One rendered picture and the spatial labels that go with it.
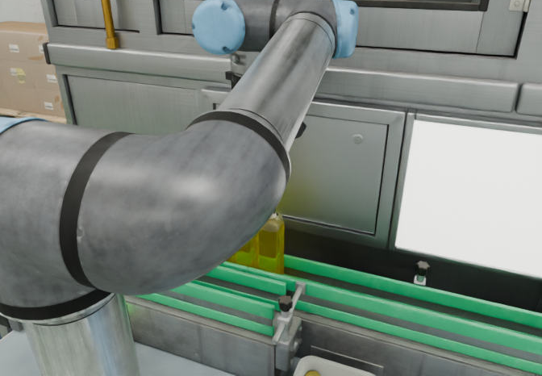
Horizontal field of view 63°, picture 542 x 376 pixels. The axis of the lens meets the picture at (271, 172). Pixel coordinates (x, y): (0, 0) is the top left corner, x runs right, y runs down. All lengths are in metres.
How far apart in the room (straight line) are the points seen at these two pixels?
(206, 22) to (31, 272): 0.40
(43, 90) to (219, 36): 4.32
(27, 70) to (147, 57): 3.84
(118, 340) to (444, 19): 0.78
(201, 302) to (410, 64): 0.66
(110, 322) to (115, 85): 0.91
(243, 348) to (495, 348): 0.50
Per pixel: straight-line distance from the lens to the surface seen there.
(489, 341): 1.01
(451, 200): 1.02
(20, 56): 4.97
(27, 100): 5.10
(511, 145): 0.97
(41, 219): 0.32
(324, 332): 1.05
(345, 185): 1.04
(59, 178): 0.31
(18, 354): 1.29
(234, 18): 0.62
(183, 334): 1.09
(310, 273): 1.08
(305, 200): 1.08
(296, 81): 0.44
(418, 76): 0.93
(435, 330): 1.01
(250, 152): 0.32
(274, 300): 1.04
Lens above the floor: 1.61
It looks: 27 degrees down
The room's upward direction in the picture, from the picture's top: straight up
